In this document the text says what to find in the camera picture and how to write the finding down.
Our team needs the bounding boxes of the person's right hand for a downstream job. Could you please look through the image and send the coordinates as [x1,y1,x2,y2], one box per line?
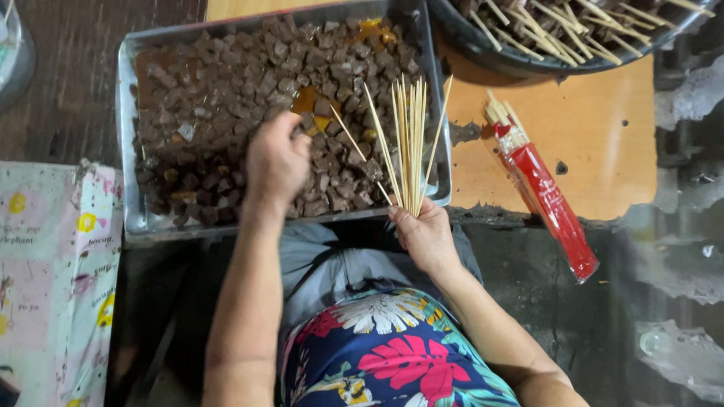
[385,195,467,277]

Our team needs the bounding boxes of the worn orange wooden table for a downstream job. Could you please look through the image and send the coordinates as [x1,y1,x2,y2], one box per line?
[198,0,665,225]

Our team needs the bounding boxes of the pile of meat skewers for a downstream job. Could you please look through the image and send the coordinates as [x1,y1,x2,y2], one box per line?
[442,0,718,73]

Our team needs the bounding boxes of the floral blue shirt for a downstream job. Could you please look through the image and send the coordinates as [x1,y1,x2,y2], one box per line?
[278,283,544,407]

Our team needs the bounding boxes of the heap of brown meat cubes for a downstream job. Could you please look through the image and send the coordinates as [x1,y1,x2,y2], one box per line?
[129,9,444,236]

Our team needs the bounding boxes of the black round basin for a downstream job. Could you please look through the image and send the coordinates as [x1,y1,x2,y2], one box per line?
[422,0,722,85]

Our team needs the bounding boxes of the rectangular metal tray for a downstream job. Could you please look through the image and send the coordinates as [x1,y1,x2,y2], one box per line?
[110,0,459,257]

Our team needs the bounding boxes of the metal bowl with plastic bag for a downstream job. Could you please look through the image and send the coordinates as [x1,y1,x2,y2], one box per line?
[0,0,39,125]

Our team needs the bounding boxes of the grey trousers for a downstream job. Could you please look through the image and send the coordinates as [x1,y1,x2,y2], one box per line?
[276,219,486,341]

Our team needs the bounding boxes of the red packet of skewers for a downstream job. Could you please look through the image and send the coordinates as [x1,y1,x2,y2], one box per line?
[478,90,607,285]

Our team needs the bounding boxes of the person's left hand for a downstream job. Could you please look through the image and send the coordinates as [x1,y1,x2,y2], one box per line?
[243,109,313,211]

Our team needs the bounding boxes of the pink printed cloth-covered box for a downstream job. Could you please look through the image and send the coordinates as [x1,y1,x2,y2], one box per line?
[0,156,127,407]

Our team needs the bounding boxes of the bundle of bamboo skewers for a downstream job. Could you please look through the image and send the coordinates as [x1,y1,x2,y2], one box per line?
[326,70,455,220]

